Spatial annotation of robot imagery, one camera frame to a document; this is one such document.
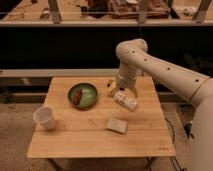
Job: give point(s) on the beige sponge block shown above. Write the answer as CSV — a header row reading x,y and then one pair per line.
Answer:
x,y
117,125

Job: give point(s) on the white paper cup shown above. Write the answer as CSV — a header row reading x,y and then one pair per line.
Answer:
x,y
44,116

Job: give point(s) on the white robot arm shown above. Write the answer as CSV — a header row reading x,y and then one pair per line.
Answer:
x,y
194,87

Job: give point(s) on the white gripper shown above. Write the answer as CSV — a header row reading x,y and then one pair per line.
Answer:
x,y
123,82

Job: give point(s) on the black box on floor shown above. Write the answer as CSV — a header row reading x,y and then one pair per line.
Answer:
x,y
187,128

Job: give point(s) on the long wooden bench shelf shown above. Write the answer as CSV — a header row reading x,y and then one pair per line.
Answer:
x,y
28,73

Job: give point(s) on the wooden folding table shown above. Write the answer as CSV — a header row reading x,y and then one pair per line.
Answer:
x,y
83,133

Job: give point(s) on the brown sausage on plate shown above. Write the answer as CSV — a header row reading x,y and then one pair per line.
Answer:
x,y
77,97

